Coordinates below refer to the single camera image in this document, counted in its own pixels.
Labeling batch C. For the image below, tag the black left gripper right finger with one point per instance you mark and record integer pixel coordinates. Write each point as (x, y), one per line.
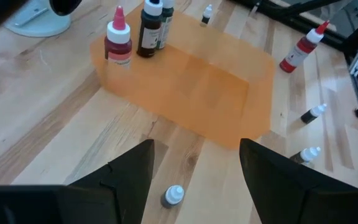
(275, 180)

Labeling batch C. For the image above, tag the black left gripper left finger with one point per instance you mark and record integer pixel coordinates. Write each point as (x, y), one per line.
(132, 174)

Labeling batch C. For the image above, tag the small purple dropper bottle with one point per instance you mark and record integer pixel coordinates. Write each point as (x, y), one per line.
(173, 195)

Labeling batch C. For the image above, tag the red-capped food coloring bottle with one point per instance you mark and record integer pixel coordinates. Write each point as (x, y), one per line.
(298, 54)

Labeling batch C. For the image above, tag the pink-capped food coloring bottle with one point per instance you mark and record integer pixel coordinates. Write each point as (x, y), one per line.
(118, 46)

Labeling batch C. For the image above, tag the black-capped food coloring bottle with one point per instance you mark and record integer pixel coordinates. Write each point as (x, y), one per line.
(149, 34)

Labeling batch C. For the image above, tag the green-capped food coloring bottle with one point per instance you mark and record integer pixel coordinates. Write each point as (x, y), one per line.
(167, 28)

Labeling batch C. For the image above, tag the translucent orange plastic tray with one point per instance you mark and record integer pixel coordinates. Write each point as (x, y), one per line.
(191, 87)

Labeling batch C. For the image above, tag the white cylindrical camera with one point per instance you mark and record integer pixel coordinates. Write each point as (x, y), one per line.
(39, 25)

